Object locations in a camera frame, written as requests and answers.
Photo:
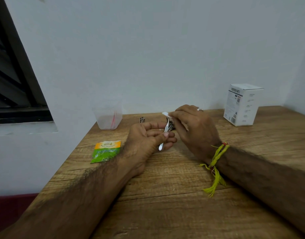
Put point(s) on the person's left hand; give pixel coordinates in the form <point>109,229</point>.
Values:
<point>138,143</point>

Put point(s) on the person's right hand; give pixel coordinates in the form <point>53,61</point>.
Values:
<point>199,133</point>

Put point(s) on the person's right thumb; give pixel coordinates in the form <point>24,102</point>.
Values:
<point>180,128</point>

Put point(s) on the person's left middle finger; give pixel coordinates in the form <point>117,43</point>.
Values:
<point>165,134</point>

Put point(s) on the person's left little finger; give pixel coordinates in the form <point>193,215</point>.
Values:
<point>167,146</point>

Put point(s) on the person's left thumb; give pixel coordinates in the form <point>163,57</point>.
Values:
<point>160,138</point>

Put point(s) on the small white tissue piece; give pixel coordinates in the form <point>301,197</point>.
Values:
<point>165,113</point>

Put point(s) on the person's left forearm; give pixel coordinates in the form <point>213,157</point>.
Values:
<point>75,199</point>

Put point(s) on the person's right forearm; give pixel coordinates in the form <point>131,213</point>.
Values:
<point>267,179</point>

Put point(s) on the dark metal cutlery piece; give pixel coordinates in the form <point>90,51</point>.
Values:
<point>171,126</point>

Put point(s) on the yellow thread wristband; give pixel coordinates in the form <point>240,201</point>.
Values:
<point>216,163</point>

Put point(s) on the green and orange sachet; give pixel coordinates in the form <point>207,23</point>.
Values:
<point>106,151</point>

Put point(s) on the clear plastic container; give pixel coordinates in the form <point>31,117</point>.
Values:
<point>108,116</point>

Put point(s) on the white cardboard box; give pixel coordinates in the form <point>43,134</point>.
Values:
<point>241,105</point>

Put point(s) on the dark window frame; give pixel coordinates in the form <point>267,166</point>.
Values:
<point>15,72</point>

